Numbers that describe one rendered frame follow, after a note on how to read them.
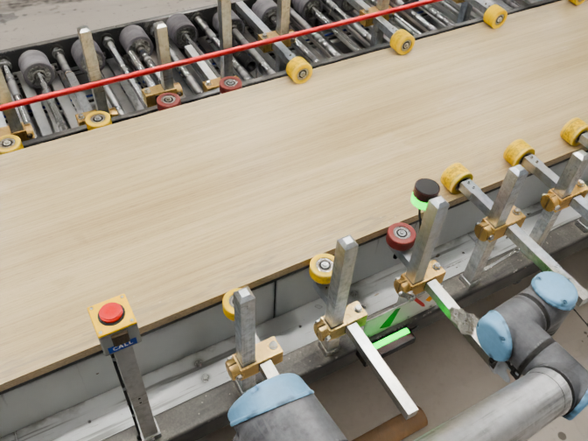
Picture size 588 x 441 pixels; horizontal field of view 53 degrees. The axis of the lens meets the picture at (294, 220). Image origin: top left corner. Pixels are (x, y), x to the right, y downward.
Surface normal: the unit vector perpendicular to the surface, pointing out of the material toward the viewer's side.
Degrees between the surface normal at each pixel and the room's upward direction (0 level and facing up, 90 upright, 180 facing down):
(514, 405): 21
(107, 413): 0
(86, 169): 0
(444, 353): 0
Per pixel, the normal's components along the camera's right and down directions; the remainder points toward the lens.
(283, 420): -0.07, -0.60
